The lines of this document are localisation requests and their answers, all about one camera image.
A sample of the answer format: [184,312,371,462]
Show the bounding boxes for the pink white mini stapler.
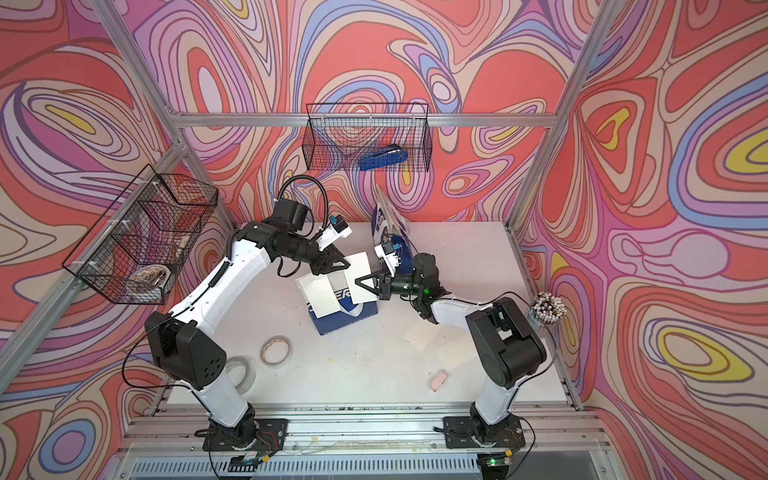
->
[429,370,448,393]

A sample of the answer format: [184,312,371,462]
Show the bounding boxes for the blue stapler in basket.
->
[358,144,408,171]

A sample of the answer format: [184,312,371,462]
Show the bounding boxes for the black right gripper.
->
[356,267,424,301]

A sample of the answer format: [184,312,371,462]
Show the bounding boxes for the beige tape roll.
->
[259,336,293,368]

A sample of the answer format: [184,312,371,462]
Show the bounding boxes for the blue white paper bag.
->
[371,184,414,271]

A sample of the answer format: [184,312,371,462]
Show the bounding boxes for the clear tape roll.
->
[224,356,256,395]

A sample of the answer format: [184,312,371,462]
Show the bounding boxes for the black wire basket back wall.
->
[302,101,433,172]

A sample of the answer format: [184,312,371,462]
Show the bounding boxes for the metallic cup of pencils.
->
[526,292,567,327]

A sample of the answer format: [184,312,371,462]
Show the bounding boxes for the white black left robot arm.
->
[145,196,352,451]

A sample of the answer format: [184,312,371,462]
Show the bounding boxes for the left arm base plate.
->
[195,417,289,453]

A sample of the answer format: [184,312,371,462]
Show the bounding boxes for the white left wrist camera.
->
[317,215,352,251]

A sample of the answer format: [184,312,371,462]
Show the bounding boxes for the black wire basket left wall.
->
[62,165,219,305]

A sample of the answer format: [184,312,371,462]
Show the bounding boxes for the black wire basket wall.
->
[62,165,219,305]
[302,101,433,172]

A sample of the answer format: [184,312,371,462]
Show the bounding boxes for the blue white bag with handles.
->
[296,252,379,336]

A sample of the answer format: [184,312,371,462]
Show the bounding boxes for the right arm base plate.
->
[433,415,526,452]

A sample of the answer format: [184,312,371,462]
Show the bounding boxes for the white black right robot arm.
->
[355,253,548,450]

